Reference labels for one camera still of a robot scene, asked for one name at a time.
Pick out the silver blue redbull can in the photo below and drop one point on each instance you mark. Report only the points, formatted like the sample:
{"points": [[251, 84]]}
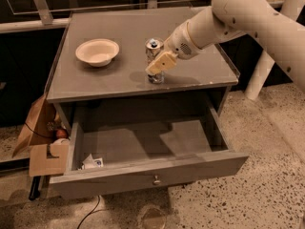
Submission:
{"points": [[153, 47]]}

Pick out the white railing bar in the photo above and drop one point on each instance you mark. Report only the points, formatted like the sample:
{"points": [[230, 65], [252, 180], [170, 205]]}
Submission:
{"points": [[35, 24]]}

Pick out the brown cardboard box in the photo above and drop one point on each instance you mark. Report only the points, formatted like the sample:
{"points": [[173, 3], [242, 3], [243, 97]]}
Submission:
{"points": [[48, 153]]}

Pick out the white diagonal pole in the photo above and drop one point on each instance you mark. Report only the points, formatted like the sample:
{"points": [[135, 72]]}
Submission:
{"points": [[292, 9]]}

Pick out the metal drawer knob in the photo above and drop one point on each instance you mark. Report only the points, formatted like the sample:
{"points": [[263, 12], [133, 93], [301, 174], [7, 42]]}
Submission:
{"points": [[156, 181]]}

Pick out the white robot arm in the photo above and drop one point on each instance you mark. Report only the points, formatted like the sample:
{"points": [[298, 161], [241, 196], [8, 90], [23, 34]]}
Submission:
{"points": [[281, 37]]}

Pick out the white paper bowl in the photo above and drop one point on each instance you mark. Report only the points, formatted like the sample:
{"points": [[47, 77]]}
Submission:
{"points": [[97, 52]]}

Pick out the grey wooden cabinet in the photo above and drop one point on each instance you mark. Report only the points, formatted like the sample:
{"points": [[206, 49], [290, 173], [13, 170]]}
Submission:
{"points": [[75, 81]]}

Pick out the white crumpled packet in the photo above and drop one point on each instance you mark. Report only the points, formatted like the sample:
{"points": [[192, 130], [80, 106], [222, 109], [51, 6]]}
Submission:
{"points": [[90, 162]]}

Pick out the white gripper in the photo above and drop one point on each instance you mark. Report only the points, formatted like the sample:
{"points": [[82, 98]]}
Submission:
{"points": [[178, 44]]}

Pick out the open grey top drawer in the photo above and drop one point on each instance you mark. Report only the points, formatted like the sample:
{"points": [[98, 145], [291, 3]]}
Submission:
{"points": [[178, 140]]}

